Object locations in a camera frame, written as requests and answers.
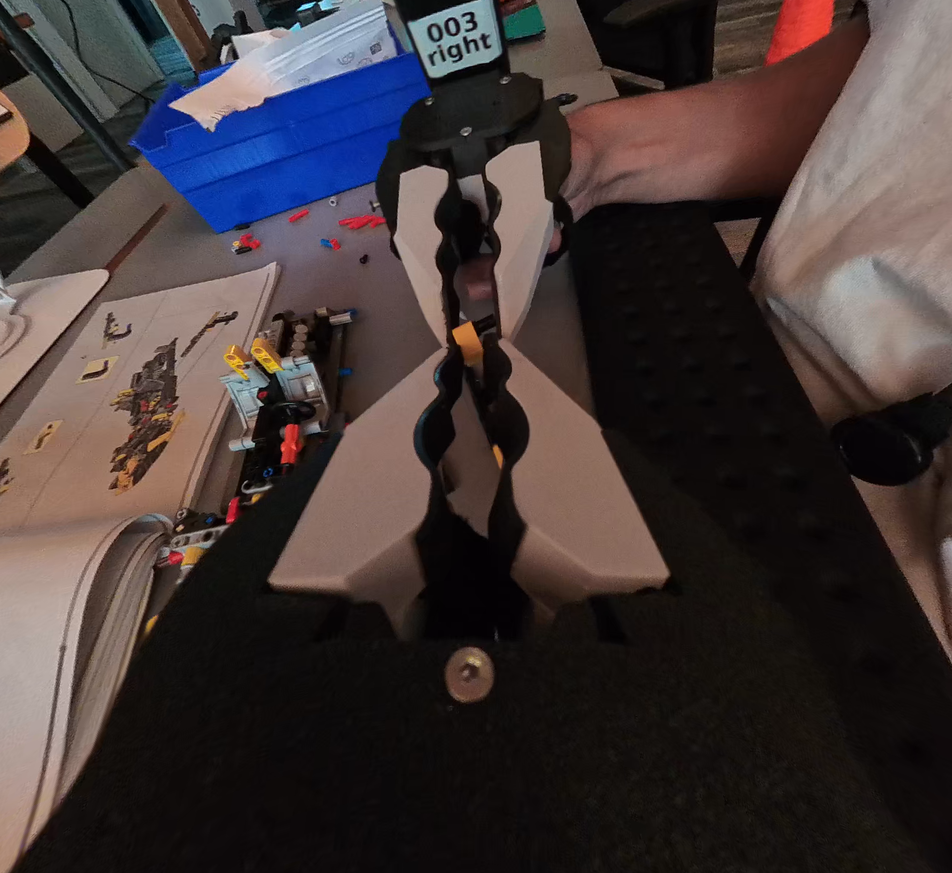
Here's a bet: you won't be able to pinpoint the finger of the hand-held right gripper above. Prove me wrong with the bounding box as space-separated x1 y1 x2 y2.
479 142 557 340
390 166 456 349

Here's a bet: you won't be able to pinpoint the person's right forearm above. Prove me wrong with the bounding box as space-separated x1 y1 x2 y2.
610 13 871 208

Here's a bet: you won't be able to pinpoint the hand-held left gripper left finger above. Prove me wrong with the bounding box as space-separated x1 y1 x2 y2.
266 354 452 637

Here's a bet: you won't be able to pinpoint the pile of red blue pins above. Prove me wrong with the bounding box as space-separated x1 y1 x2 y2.
231 196 388 265

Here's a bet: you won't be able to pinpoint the torn white printed paper bags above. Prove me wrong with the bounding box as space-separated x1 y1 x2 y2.
170 0 399 133

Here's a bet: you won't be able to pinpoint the wooden document stand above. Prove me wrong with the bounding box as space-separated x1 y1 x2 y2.
0 269 111 405

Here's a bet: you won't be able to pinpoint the blue plastic bin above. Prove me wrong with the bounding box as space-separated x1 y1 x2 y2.
128 51 432 234

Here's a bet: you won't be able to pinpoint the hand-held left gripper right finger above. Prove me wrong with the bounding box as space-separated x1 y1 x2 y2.
485 339 670 626

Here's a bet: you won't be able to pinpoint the partly built toy car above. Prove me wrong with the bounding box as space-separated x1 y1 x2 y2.
141 306 358 636

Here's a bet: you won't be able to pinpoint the open instruction booklet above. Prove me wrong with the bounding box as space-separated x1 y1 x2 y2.
0 261 282 867

